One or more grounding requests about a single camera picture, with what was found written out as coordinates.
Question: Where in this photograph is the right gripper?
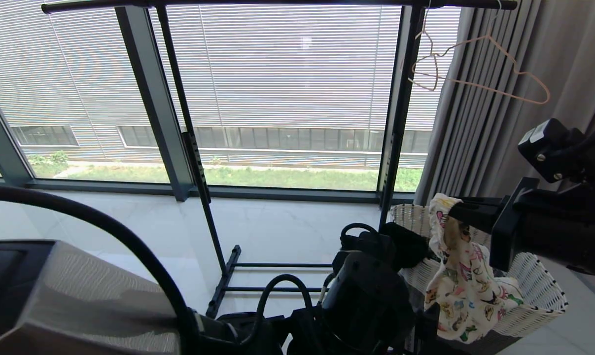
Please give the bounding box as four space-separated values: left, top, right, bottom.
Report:
449 177 595 277

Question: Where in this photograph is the pink clothes hanger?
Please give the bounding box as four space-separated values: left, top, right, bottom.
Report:
415 5 448 93
408 0 551 105

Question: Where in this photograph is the white laundry basket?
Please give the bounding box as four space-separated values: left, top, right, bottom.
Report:
390 203 569 355

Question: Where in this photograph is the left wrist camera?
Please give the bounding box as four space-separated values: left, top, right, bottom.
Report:
339 223 396 262

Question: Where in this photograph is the black clothes rack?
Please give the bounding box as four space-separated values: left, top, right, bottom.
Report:
41 0 519 319

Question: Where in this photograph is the beige curtain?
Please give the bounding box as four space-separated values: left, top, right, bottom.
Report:
416 0 595 296

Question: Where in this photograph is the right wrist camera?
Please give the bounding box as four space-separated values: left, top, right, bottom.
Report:
518 118 595 217

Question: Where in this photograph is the black garment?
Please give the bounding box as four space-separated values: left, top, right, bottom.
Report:
380 222 433 270

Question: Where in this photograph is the window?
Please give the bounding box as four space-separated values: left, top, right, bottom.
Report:
0 0 463 205

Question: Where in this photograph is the cream printed garment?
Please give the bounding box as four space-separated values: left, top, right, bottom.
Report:
424 193 525 344

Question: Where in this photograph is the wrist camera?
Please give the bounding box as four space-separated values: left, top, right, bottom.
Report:
518 118 595 217
339 223 396 262

